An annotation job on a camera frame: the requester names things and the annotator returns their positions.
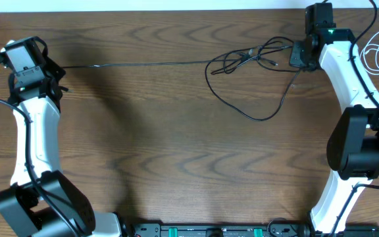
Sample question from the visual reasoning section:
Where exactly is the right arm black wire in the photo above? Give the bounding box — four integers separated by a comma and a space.
320, 0, 379, 237

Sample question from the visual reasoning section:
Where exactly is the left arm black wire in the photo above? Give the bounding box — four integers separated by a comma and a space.
0, 61, 85, 237

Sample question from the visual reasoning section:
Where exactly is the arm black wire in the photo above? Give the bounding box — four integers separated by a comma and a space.
0, 61, 85, 237
320, 0, 379, 237

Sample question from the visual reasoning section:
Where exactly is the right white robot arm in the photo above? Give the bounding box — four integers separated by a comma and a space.
289, 1, 379, 236

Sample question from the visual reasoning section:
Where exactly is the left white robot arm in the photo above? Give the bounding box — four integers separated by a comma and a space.
0, 36, 123, 236

